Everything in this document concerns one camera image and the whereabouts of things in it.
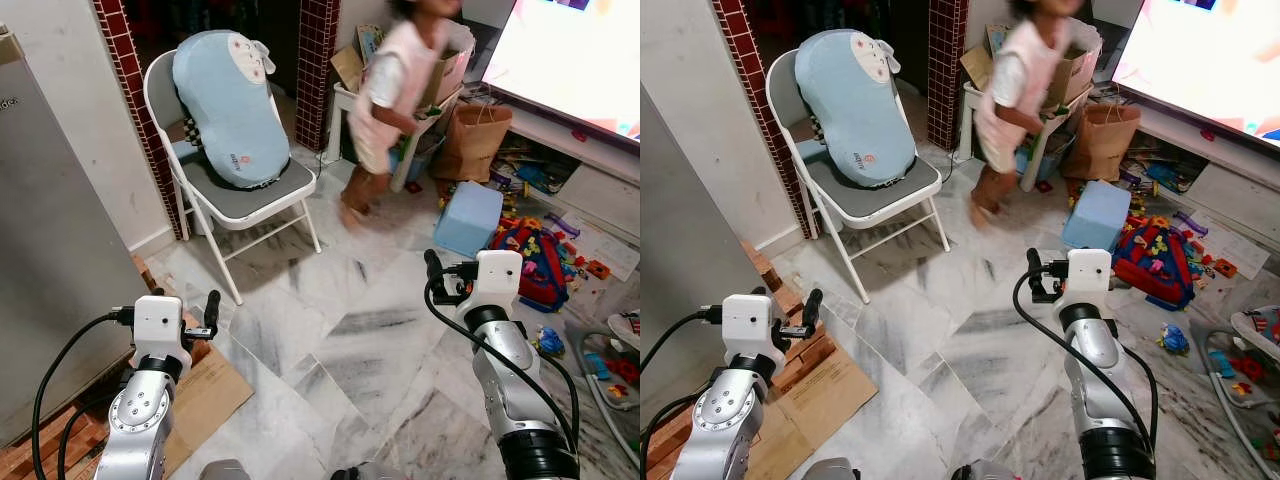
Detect grey baby bouncer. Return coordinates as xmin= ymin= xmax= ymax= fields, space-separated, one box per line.
xmin=565 ymin=310 xmax=641 ymax=471
xmin=1190 ymin=305 xmax=1280 ymax=471

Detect light blue plastic box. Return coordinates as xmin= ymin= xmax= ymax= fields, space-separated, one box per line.
xmin=1060 ymin=180 xmax=1133 ymax=251
xmin=433 ymin=182 xmax=504 ymax=259

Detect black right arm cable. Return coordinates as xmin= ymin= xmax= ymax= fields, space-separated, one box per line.
xmin=424 ymin=278 xmax=583 ymax=456
xmin=1012 ymin=266 xmax=1161 ymax=456

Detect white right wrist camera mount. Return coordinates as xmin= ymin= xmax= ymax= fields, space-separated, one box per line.
xmin=470 ymin=250 xmax=524 ymax=326
xmin=1064 ymin=248 xmax=1115 ymax=321

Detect white television cabinet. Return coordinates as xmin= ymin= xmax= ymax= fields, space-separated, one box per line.
xmin=1118 ymin=95 xmax=1280 ymax=238
xmin=487 ymin=95 xmax=641 ymax=243

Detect silver robot right leg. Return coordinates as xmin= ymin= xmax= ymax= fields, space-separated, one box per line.
xmin=950 ymin=459 xmax=1033 ymax=480
xmin=330 ymin=461 xmax=403 ymax=480

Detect grey fridge door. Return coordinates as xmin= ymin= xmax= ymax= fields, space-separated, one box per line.
xmin=640 ymin=85 xmax=793 ymax=401
xmin=0 ymin=25 xmax=153 ymax=448

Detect light blue baby cushion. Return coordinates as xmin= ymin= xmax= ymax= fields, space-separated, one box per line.
xmin=795 ymin=28 xmax=918 ymax=188
xmin=172 ymin=30 xmax=293 ymax=191

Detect brown paper bag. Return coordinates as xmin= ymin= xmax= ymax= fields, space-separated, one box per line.
xmin=432 ymin=100 xmax=514 ymax=184
xmin=1062 ymin=102 xmax=1143 ymax=184

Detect large television screen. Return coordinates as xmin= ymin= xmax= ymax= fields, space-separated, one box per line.
xmin=1112 ymin=0 xmax=1280 ymax=141
xmin=482 ymin=0 xmax=641 ymax=143

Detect child in pink clothes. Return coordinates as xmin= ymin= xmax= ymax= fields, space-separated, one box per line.
xmin=968 ymin=0 xmax=1093 ymax=231
xmin=338 ymin=0 xmax=467 ymax=236

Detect white folding chair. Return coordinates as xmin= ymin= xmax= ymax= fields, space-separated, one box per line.
xmin=143 ymin=50 xmax=323 ymax=306
xmin=765 ymin=48 xmax=951 ymax=303

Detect brown cardboard box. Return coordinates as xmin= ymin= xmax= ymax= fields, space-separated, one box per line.
xmin=330 ymin=22 xmax=477 ymax=111
xmin=960 ymin=20 xmax=1104 ymax=107

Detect small white table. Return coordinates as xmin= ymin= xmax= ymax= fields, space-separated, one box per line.
xmin=958 ymin=84 xmax=1093 ymax=194
xmin=330 ymin=84 xmax=467 ymax=194

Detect flat brown cardboard sheet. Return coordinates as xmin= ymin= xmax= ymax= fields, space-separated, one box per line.
xmin=772 ymin=338 xmax=880 ymax=473
xmin=158 ymin=343 xmax=255 ymax=479

